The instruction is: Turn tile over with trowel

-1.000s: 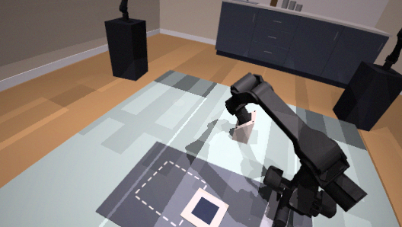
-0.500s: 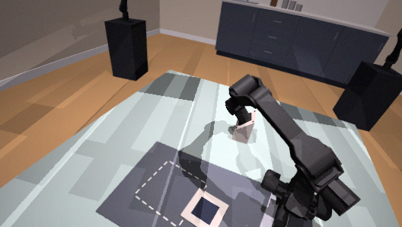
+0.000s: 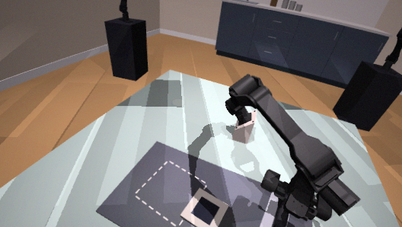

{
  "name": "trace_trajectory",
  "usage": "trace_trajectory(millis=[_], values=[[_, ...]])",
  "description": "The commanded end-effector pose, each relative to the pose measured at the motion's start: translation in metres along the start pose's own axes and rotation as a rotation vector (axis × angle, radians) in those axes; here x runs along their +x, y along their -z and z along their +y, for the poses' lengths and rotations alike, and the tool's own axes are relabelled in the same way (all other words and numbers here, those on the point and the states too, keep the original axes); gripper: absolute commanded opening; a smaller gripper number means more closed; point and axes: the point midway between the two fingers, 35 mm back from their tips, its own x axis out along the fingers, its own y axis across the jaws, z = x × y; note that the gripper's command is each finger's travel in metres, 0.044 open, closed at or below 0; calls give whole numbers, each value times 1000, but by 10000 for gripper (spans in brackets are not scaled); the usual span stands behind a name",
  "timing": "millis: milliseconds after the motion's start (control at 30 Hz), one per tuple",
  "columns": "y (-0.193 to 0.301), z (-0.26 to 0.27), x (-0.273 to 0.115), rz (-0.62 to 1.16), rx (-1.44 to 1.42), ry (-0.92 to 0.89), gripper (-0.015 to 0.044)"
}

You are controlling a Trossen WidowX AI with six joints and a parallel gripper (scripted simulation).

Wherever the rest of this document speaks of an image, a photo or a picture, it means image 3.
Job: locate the beige square tile with dark square center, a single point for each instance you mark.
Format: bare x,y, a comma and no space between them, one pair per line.
204,210

